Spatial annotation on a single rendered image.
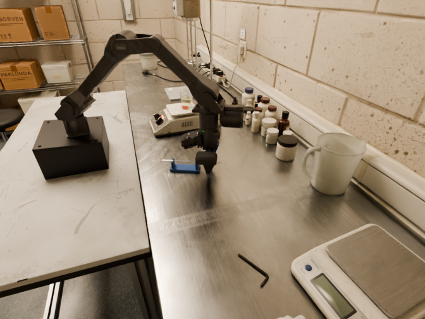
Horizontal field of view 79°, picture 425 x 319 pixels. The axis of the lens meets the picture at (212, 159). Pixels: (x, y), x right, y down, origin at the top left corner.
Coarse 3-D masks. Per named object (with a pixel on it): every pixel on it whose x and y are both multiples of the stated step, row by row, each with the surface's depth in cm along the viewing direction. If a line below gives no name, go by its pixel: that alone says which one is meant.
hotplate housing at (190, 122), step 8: (168, 112) 110; (176, 120) 104; (184, 120) 105; (192, 120) 107; (152, 128) 107; (160, 128) 104; (168, 128) 105; (176, 128) 106; (184, 128) 107; (192, 128) 109
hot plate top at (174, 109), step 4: (168, 104) 112; (172, 104) 112; (176, 104) 112; (180, 104) 112; (168, 108) 109; (172, 108) 109; (176, 108) 109; (180, 108) 109; (192, 108) 109; (172, 112) 105; (176, 112) 105; (180, 112) 105; (184, 112) 105; (188, 112) 105
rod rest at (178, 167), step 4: (172, 164) 84; (176, 164) 88; (180, 164) 88; (172, 168) 85; (176, 168) 85; (180, 168) 85; (184, 168) 85; (188, 168) 85; (192, 168) 85; (196, 168) 85; (188, 172) 85; (192, 172) 85; (196, 172) 85
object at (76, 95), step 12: (120, 36) 63; (132, 36) 66; (108, 48) 65; (108, 60) 68; (120, 60) 66; (96, 72) 71; (108, 72) 70; (84, 84) 73; (96, 84) 73; (72, 96) 75; (84, 96) 75; (84, 108) 76
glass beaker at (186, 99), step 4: (184, 88) 107; (180, 92) 106; (184, 92) 108; (188, 92) 108; (180, 96) 106; (184, 96) 104; (188, 96) 104; (192, 96) 106; (184, 100) 105; (188, 100) 105; (192, 100) 107; (184, 104) 106; (188, 104) 106; (192, 104) 108; (184, 108) 107; (188, 108) 107
